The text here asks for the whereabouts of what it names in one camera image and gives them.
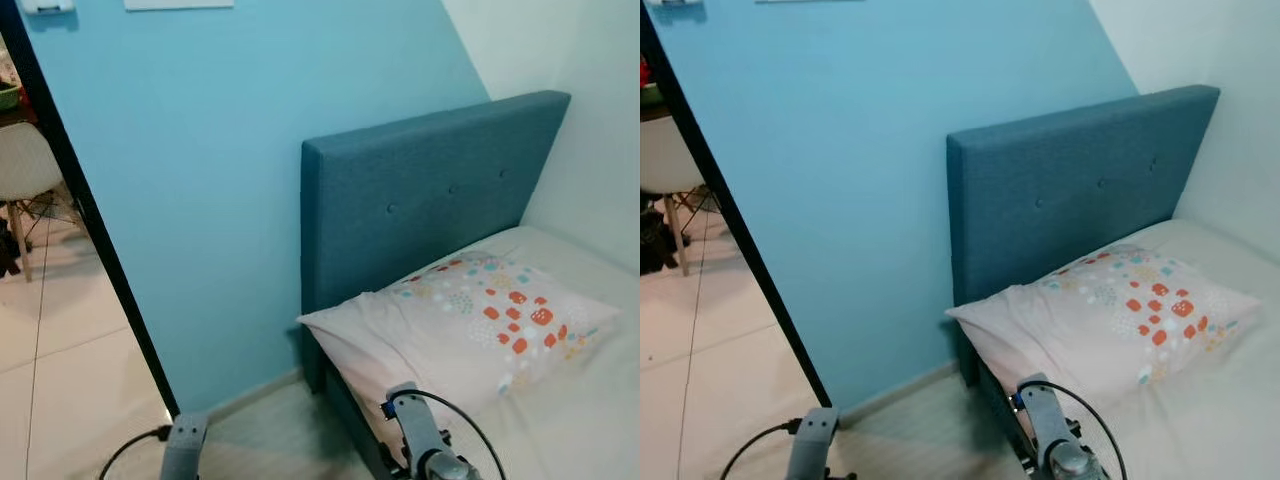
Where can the dark wooden table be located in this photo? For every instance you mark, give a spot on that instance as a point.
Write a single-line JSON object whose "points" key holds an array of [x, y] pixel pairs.
{"points": [[12, 116], [655, 112]]}

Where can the black door frame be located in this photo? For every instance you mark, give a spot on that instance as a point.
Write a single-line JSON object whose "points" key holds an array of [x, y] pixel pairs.
{"points": [[92, 220], [737, 220]]}

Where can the green bowl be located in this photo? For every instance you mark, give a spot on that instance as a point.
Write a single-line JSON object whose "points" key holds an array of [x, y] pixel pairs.
{"points": [[8, 97], [650, 96]]}

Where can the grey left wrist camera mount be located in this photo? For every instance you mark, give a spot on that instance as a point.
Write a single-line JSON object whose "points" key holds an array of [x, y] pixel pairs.
{"points": [[185, 445], [812, 445]]}

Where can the grey skirting board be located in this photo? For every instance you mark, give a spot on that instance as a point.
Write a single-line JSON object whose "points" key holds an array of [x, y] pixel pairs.
{"points": [[250, 395], [890, 385]]}

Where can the pink pillow with dotted print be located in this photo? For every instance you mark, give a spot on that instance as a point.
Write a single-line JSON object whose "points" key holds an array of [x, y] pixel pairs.
{"points": [[450, 320], [1100, 315]]}

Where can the teal upholstered headboard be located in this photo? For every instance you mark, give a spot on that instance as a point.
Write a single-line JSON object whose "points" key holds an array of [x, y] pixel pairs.
{"points": [[1070, 180], [420, 190]]}

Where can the white wall plate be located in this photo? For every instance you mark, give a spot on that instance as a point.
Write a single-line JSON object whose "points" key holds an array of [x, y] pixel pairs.
{"points": [[180, 4]]}

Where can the white plastic chair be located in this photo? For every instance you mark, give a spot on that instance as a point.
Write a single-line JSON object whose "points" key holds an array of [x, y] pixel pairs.
{"points": [[670, 155], [25, 160]]}

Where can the mattress with cream sheet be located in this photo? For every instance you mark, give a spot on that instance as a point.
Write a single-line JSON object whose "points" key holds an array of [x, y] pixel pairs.
{"points": [[580, 400], [1220, 400]]}

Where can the white wall switch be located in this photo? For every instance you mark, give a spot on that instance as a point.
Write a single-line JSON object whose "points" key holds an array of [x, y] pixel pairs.
{"points": [[675, 2], [45, 5]]}

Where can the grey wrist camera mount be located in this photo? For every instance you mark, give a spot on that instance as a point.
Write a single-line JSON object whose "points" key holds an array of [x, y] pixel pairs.
{"points": [[1045, 410], [185, 445], [812, 445], [415, 420]]}

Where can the black bag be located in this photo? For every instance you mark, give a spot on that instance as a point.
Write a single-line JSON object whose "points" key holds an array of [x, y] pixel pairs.
{"points": [[6, 262], [650, 240]]}

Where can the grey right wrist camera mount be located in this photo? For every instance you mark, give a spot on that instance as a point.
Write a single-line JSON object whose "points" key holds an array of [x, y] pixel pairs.
{"points": [[415, 420], [1045, 410]]}

